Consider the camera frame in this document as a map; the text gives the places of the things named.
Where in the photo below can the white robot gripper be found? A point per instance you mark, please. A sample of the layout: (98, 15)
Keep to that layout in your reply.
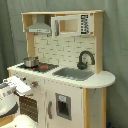
(17, 84)

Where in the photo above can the black stovetop with red burner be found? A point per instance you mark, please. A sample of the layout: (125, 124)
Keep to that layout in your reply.
(41, 67)

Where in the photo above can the small metal pot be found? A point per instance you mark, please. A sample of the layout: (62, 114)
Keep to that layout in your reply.
(31, 61)

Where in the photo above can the black toy faucet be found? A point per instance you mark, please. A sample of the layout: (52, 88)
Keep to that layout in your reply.
(82, 63)

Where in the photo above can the grey toy sink basin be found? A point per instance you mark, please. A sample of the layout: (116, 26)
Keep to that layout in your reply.
(71, 73)

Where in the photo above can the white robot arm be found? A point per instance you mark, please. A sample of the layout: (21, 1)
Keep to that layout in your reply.
(8, 104)

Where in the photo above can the oven door with window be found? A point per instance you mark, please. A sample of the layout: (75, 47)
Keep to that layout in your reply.
(28, 107)

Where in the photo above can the grey range hood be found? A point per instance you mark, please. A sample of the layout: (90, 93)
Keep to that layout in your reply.
(40, 26)

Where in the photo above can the microwave button panel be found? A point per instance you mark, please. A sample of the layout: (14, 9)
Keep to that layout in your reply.
(84, 24)

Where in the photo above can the wooden toy kitchen unit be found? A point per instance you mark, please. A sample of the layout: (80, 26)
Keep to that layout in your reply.
(64, 52)

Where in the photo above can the white microwave door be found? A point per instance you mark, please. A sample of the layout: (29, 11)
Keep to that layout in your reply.
(65, 26)

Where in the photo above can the white cabinet door with dispenser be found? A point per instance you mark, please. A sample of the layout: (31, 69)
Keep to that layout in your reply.
(65, 109)

